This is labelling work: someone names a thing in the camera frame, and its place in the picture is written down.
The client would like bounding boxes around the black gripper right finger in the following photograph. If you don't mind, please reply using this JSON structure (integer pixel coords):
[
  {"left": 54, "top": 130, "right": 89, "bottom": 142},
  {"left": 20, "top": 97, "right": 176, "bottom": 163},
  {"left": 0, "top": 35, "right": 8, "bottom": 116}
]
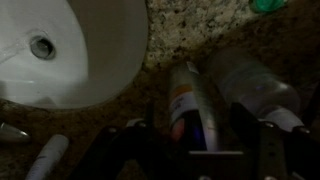
[{"left": 229, "top": 101, "right": 311, "bottom": 180}]

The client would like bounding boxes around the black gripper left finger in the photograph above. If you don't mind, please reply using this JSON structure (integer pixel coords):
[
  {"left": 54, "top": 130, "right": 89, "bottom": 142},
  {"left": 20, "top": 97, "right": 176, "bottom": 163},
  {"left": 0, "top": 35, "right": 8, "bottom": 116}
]
[{"left": 71, "top": 109, "right": 176, "bottom": 180}]

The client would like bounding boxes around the silver spray bottle orange cap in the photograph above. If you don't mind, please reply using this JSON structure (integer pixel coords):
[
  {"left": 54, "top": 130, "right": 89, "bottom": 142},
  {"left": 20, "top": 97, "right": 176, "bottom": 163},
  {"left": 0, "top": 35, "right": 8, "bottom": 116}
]
[{"left": 167, "top": 61, "right": 222, "bottom": 153}]

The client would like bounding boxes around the clear plastic water bottle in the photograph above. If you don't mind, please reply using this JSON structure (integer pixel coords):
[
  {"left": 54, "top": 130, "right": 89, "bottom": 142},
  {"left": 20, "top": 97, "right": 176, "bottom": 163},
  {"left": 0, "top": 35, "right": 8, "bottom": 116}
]
[{"left": 207, "top": 47, "right": 306, "bottom": 133}]

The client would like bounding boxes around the green bottle cap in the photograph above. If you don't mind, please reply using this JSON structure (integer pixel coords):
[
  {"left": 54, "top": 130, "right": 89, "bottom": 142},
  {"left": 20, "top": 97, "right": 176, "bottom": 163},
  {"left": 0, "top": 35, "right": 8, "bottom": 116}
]
[{"left": 248, "top": 0, "right": 289, "bottom": 14}]

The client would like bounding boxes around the white tube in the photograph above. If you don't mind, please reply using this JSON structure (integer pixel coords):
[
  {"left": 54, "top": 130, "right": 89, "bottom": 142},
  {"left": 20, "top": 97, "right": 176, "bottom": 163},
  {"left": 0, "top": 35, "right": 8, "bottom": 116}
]
[{"left": 24, "top": 133, "right": 70, "bottom": 180}]

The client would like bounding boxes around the white oval sink basin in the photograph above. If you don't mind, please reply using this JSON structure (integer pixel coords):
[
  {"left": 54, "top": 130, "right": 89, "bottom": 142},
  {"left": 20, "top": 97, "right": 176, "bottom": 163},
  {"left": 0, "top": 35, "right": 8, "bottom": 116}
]
[{"left": 0, "top": 0, "right": 150, "bottom": 111}]

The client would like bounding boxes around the chrome sink faucet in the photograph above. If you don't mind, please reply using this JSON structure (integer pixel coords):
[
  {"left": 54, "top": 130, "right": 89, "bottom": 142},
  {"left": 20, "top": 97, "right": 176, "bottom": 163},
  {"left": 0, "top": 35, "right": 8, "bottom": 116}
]
[{"left": 0, "top": 121, "right": 32, "bottom": 145}]

